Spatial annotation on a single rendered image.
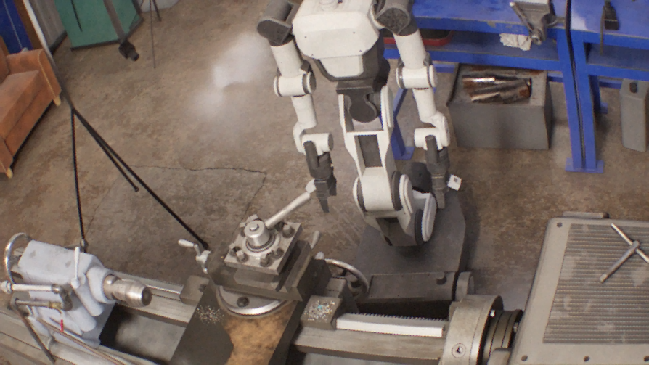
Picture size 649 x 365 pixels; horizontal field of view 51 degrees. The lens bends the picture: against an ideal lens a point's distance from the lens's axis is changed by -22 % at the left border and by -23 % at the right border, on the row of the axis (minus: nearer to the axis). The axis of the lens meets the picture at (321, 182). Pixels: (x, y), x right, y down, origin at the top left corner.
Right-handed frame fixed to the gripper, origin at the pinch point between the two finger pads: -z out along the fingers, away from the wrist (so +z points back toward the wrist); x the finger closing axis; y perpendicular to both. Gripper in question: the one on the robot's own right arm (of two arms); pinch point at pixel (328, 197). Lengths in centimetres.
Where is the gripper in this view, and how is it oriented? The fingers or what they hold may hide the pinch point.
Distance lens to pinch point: 319.3
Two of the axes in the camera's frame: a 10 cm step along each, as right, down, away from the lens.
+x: -2.7, 5.5, -7.9
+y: 9.4, -0.4, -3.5
